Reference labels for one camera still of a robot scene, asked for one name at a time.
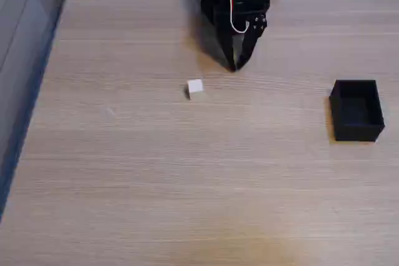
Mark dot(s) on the white block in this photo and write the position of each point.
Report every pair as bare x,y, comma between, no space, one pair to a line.
195,88

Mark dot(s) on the black open box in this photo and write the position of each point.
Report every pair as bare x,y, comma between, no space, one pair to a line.
357,122

